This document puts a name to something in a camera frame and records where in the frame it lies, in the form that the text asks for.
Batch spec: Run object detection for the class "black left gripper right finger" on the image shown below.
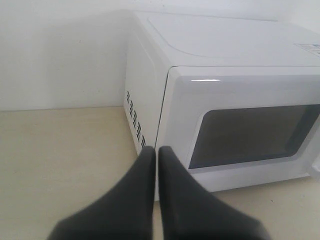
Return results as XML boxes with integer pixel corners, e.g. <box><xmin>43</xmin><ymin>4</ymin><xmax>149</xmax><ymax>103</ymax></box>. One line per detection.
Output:
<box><xmin>158</xmin><ymin>146</ymin><xmax>271</xmax><ymax>240</ymax></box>

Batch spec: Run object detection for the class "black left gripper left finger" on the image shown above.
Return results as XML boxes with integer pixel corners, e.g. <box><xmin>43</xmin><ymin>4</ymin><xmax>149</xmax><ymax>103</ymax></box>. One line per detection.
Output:
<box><xmin>48</xmin><ymin>146</ymin><xmax>156</xmax><ymax>240</ymax></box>

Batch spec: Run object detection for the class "white microwave door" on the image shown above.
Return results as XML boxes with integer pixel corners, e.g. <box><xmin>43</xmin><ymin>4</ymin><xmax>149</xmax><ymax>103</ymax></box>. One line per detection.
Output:
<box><xmin>155</xmin><ymin>66</ymin><xmax>320</xmax><ymax>192</ymax></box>

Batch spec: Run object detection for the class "white Midea microwave oven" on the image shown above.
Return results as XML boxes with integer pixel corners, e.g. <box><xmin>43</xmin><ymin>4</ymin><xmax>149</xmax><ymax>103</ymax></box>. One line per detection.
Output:
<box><xmin>122</xmin><ymin>9</ymin><xmax>320</xmax><ymax>181</ymax></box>

